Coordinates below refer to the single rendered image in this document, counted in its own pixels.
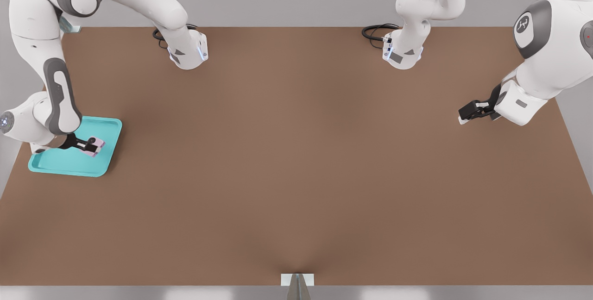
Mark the pale lilac phone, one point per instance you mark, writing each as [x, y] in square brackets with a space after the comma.
[97, 146]

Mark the pale blue-green tray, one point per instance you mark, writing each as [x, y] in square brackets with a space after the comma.
[60, 163]

